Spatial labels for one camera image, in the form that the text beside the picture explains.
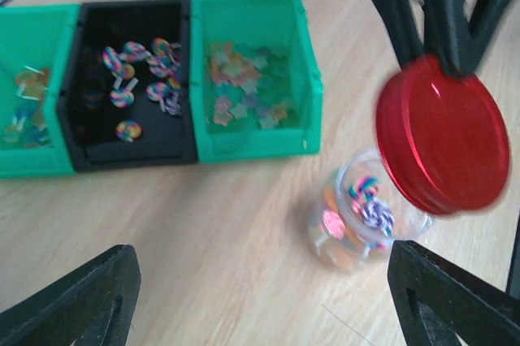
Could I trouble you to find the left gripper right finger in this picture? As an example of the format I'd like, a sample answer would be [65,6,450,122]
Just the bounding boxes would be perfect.
[387,240,519,345]

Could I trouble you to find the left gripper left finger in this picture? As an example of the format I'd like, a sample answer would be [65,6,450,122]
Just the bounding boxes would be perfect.
[1,244,141,345]

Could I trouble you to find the red jar lid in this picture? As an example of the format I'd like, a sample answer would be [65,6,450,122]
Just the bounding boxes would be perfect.
[375,54,511,215]

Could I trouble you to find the clear glass jar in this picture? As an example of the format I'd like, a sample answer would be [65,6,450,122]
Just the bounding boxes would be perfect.
[308,148,433,273]

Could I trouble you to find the green bin with gummy candies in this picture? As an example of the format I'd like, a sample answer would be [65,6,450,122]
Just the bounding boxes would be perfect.
[189,0,323,163]

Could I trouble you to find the black bin with swirl lollipops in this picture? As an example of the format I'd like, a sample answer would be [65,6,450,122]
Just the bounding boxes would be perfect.
[56,0,197,172]

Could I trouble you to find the green bin with lollipops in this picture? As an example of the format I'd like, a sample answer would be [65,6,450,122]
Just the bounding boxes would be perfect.
[1,4,80,178]

